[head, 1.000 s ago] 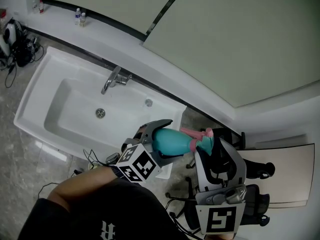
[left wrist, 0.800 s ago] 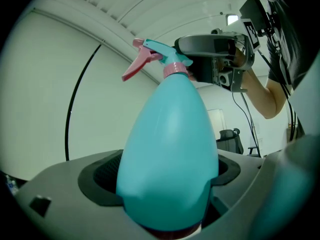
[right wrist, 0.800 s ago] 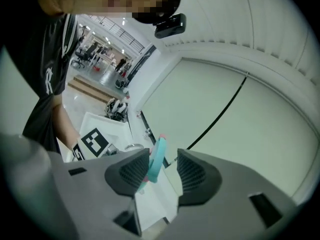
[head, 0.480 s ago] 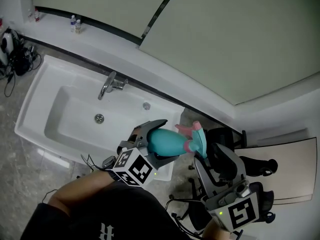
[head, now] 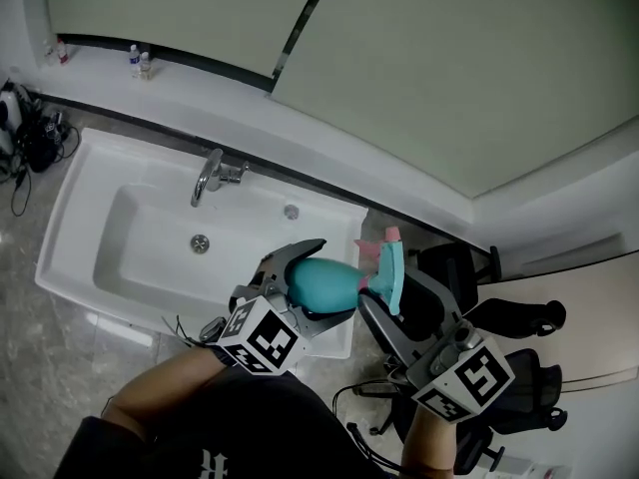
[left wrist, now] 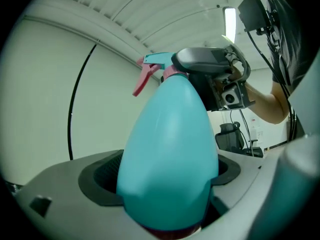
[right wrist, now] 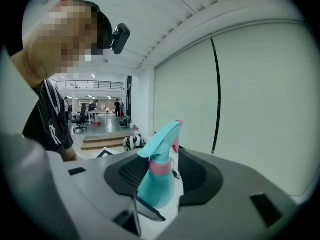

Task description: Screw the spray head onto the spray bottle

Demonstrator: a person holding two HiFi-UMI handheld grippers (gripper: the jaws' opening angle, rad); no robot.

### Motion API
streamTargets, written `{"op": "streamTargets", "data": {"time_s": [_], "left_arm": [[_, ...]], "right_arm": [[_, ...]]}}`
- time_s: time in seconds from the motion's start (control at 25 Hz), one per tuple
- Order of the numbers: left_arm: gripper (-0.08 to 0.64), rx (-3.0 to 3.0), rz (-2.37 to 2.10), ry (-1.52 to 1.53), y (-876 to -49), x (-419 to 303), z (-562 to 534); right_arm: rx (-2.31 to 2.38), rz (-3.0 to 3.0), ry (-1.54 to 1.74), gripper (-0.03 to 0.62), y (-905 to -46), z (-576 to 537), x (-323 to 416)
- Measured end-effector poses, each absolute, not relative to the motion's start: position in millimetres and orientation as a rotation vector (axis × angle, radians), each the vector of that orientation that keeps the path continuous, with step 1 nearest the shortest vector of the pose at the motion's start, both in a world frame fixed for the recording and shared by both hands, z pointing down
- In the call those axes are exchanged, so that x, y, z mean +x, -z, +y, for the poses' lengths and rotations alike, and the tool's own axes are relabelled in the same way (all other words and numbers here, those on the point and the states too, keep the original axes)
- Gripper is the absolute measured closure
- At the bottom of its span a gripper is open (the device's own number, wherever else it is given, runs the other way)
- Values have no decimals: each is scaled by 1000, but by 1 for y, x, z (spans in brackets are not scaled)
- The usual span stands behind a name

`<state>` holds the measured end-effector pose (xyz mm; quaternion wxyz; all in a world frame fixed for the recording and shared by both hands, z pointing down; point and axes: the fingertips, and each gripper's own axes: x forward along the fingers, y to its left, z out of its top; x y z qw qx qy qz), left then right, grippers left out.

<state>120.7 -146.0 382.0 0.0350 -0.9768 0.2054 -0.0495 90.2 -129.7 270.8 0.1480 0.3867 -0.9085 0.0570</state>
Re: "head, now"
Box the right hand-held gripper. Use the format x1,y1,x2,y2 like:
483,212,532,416
358,268,517,425

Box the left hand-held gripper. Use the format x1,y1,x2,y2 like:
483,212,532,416
198,238,358,376

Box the teal spray bottle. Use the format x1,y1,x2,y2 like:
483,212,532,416
288,257,373,314

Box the pink teal spray nozzle head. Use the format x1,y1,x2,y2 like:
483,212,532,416
352,226,407,318

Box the person's left forearm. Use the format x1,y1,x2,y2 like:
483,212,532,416
104,344,236,443

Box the person's right forearm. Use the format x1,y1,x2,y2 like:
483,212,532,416
398,401,458,479

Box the black office chair with headrest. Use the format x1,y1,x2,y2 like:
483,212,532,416
408,241,568,341

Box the black striped glove cuff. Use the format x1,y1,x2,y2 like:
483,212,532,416
208,344,247,369

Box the black mesh office chair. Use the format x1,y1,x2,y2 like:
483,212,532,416
346,349,568,439

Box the small black office chair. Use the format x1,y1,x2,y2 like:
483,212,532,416
452,422,506,476

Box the chrome faucet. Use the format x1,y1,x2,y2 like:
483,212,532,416
190,148,251,209

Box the person's black shirt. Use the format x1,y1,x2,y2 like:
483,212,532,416
52,361,400,479

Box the white sink basin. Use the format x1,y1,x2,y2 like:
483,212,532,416
33,127,370,361

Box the wide pale roller blind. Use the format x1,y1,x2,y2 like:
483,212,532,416
272,0,639,200

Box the narrow pale roller blind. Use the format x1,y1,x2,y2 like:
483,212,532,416
44,0,340,94

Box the white black electronic device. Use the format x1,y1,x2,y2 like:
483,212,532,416
0,87,24,155

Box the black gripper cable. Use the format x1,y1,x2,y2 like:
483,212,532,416
331,379,401,474

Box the thin black wire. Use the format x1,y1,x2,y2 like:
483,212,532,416
159,313,214,349

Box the black cable tangle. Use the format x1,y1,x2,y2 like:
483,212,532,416
12,83,82,218

